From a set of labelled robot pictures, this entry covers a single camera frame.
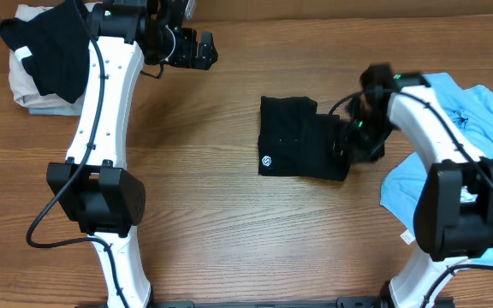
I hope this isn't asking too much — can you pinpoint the black polo shirt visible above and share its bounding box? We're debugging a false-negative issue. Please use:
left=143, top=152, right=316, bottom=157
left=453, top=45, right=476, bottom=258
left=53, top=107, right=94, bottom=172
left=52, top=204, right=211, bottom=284
left=258, top=96, right=350, bottom=181

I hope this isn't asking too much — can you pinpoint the light blue t-shirt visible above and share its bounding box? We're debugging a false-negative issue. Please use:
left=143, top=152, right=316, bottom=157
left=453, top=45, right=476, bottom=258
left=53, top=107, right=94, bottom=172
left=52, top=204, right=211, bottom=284
left=380, top=73, right=493, bottom=232

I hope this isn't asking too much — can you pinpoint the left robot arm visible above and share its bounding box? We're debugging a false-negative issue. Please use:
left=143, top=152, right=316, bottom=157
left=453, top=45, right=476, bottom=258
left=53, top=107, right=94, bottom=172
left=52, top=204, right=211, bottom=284
left=46, top=0, right=218, bottom=307

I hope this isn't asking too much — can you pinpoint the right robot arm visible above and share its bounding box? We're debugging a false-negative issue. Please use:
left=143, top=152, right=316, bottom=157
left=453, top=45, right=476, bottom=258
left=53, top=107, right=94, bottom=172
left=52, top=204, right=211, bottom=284
left=331, top=63, right=493, bottom=308

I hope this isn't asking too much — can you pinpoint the folded black shirt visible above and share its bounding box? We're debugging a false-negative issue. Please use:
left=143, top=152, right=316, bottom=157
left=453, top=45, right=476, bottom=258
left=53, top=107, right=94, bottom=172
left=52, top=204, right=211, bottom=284
left=0, top=0, right=90, bottom=104

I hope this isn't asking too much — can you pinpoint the folded light blue denim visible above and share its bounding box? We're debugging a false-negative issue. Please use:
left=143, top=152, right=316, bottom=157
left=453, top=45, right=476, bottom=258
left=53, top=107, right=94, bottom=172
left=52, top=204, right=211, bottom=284
left=28, top=104, right=82, bottom=116

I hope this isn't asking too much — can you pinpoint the folded beige garment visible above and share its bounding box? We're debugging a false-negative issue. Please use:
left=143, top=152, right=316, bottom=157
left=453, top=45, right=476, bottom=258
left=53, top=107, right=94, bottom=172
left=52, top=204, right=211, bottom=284
left=9, top=51, right=84, bottom=110

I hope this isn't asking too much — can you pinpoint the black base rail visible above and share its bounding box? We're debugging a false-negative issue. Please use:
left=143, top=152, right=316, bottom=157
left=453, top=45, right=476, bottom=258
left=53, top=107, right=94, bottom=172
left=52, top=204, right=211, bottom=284
left=74, top=295, right=456, bottom=308

